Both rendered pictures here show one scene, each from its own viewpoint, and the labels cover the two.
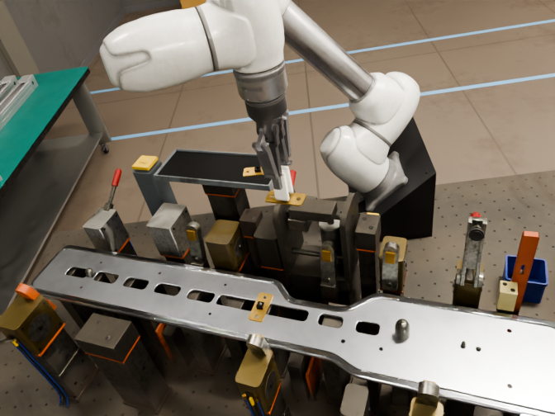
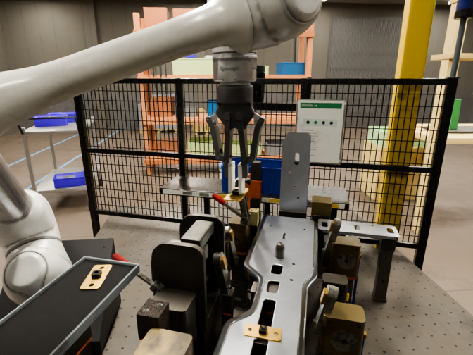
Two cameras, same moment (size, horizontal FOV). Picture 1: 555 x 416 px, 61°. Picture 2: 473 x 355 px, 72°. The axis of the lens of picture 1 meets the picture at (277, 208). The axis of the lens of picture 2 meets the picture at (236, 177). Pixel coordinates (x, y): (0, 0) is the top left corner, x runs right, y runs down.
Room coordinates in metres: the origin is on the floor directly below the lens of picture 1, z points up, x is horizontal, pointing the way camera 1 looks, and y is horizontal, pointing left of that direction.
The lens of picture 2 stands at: (0.94, 0.66, 1.55)
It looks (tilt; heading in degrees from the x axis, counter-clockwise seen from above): 17 degrees down; 256
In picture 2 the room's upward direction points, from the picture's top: straight up
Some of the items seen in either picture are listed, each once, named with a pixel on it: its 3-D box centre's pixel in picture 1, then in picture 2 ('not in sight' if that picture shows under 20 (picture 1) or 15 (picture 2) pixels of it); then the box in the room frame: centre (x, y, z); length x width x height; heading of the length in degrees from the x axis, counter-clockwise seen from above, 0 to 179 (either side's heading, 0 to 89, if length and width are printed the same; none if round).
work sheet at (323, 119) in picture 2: not in sight; (318, 132); (0.19, -0.77, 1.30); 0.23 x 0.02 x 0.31; 153
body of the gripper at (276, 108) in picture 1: (268, 115); (235, 106); (0.78, -0.02, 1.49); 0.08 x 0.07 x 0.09; 151
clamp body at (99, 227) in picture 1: (124, 255); not in sight; (1.17, 0.53, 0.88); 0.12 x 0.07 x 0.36; 153
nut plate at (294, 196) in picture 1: (285, 196); (236, 192); (0.78, -0.02, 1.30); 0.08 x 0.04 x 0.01; 61
